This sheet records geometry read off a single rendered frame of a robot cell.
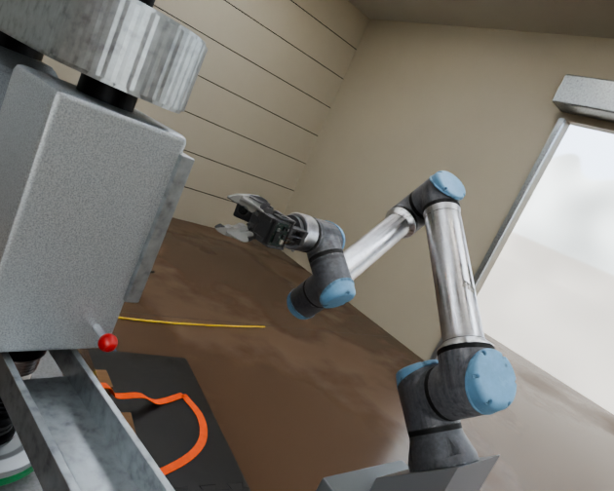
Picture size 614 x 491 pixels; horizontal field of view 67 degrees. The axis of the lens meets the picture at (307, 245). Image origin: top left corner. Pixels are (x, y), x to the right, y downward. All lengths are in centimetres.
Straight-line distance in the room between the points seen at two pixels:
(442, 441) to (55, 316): 98
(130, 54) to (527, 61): 578
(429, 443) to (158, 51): 112
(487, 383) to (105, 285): 88
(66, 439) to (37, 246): 29
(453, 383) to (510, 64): 541
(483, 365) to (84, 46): 105
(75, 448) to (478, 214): 534
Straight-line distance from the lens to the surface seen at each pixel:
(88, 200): 79
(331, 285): 110
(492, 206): 574
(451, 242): 141
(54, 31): 79
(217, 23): 680
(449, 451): 137
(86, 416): 87
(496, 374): 127
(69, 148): 75
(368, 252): 138
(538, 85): 609
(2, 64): 126
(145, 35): 73
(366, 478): 156
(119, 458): 80
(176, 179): 82
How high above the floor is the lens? 165
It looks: 10 degrees down
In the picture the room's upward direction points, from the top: 25 degrees clockwise
